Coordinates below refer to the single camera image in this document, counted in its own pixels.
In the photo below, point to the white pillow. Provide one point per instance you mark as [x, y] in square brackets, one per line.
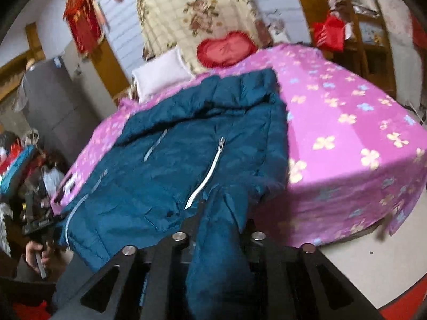
[160, 73]

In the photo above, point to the grey cabinet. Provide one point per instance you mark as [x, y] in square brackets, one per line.
[58, 108]

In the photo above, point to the red heart cushion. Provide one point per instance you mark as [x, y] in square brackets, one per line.
[227, 51]

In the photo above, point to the teal down jacket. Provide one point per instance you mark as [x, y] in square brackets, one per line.
[222, 142]

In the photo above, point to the red hanging decoration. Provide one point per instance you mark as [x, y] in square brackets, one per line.
[81, 17]

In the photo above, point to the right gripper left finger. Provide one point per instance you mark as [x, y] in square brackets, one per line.
[147, 283]

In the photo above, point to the pink floral bed cover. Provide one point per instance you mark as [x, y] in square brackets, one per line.
[355, 155]

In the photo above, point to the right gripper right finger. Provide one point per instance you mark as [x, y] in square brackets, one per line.
[299, 283]

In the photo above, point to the red shopping bag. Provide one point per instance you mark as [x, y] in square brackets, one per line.
[329, 35]

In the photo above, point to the wooden chair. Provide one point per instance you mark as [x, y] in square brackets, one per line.
[367, 51]

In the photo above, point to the person's left hand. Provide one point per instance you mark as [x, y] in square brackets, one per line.
[51, 257]

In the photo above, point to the beige floral quilt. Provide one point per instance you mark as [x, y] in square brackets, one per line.
[184, 24]

